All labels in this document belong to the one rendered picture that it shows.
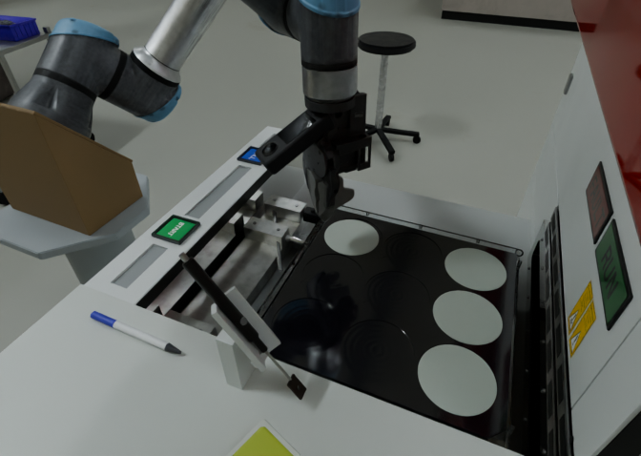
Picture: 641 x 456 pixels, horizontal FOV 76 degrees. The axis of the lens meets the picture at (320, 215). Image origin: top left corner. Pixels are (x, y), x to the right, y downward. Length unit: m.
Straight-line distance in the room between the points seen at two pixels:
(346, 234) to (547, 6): 5.85
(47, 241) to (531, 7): 6.08
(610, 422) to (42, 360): 0.59
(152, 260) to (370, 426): 0.40
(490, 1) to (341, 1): 5.94
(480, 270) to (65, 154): 0.79
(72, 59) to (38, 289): 1.43
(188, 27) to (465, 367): 0.83
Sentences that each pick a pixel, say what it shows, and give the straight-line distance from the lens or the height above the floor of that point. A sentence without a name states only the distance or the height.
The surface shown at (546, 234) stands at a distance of 0.80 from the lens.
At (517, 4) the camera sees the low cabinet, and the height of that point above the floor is 0.26.
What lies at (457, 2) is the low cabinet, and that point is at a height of 0.23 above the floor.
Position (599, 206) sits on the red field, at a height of 1.10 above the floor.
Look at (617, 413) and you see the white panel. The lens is 0.44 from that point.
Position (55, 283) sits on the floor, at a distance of 2.24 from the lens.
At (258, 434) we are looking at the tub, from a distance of 0.40.
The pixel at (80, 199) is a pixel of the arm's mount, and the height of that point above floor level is 0.91.
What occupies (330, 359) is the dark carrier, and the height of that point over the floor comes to 0.90.
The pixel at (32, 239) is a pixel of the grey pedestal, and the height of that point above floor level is 0.82.
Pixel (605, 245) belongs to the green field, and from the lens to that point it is 0.54.
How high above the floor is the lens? 1.40
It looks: 38 degrees down
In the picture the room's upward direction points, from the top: straight up
